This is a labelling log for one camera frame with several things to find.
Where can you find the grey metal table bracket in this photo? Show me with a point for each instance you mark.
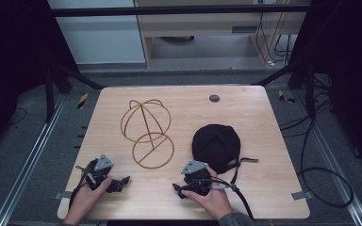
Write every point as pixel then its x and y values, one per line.
pixel 62 195
pixel 301 195

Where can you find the black metal stand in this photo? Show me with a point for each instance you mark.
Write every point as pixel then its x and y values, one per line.
pixel 309 91
pixel 49 94

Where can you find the white cabinet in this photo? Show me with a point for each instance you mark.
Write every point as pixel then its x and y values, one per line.
pixel 100 37

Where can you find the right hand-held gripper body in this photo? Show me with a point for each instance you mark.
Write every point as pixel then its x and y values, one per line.
pixel 197 179

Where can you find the yellow black striped tape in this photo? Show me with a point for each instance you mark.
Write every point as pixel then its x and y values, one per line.
pixel 283 96
pixel 82 101

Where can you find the black horizontal frame bar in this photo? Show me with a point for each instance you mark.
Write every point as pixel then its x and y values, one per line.
pixel 169 10

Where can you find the black cap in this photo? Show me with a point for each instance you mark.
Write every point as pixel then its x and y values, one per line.
pixel 217 147

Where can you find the person's right hand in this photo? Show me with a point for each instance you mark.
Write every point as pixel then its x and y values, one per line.
pixel 213 201

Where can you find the aluminium floor rail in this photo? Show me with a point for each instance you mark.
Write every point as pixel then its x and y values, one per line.
pixel 28 163
pixel 336 169

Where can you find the black curtain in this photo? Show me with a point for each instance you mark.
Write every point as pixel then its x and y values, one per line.
pixel 352 78
pixel 12 62

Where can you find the grey round table grommet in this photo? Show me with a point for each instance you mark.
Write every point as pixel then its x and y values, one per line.
pixel 214 98

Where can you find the person's left hand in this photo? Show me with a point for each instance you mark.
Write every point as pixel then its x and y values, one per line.
pixel 86 197

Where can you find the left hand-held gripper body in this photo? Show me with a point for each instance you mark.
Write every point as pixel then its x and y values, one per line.
pixel 98 172

